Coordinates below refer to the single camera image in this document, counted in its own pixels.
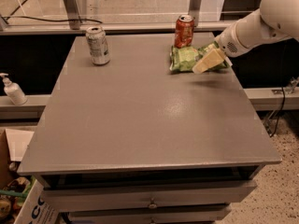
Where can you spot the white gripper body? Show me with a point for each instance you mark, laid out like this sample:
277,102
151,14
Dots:
226,43

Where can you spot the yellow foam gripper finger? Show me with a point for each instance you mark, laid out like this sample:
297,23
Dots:
214,59

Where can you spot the green jalapeno chip bag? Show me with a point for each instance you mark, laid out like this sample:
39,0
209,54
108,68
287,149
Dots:
184,59

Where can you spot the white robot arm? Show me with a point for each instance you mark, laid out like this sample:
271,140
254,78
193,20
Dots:
273,21

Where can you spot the red coke can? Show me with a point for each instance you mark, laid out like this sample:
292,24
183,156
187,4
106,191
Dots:
184,31

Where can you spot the silver green soda can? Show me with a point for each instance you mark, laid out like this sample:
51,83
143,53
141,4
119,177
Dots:
96,39

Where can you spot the grey cabinet with drawers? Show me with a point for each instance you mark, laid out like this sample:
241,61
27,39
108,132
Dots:
133,123

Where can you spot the lower grey drawer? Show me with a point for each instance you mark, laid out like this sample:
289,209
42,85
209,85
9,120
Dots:
160,215

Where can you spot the grey drawer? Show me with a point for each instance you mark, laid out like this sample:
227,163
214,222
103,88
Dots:
160,215
151,196

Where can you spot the white pump sanitizer bottle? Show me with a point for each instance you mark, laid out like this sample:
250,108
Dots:
13,90

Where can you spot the upper grey drawer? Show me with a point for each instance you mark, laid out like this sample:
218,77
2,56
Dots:
151,196

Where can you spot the cardboard box with items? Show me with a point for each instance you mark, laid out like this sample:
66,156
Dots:
20,195

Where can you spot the metal window rail frame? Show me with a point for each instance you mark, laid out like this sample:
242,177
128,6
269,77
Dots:
119,15

